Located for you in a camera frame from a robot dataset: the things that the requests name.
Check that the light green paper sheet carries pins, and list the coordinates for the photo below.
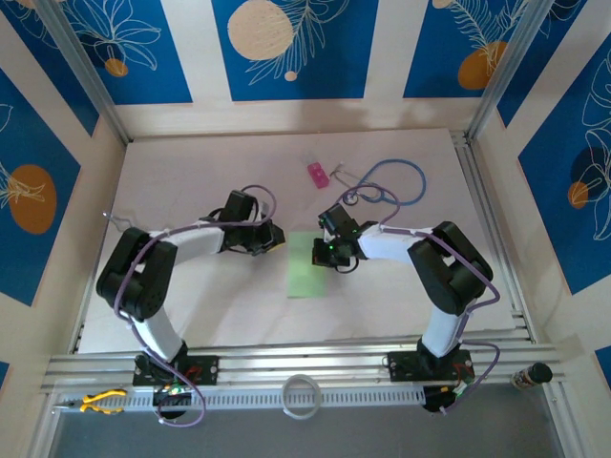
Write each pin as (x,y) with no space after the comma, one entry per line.
(305,276)

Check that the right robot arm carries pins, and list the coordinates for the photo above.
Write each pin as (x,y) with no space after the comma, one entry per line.
(453,272)

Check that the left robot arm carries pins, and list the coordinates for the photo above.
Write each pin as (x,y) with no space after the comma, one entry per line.
(138,267)

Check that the blue stethoscope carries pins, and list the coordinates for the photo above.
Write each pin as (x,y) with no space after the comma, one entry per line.
(351,199)

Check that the small pink box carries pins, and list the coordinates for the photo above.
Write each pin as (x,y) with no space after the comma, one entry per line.
(318,175)

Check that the dark capped bottle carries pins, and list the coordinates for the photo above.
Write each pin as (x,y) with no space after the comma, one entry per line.
(539,373)

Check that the long aluminium base rail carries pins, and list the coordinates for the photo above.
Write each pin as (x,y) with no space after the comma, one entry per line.
(310,365)

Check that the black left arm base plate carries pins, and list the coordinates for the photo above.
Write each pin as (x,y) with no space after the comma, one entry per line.
(205,369)

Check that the aluminium side rail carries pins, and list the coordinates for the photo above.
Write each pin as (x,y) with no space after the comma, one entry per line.
(479,191)
(83,324)

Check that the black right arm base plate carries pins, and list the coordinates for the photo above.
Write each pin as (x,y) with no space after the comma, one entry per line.
(406,365)

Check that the aluminium frame post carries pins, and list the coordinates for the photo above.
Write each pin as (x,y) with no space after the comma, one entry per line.
(88,71)
(504,71)

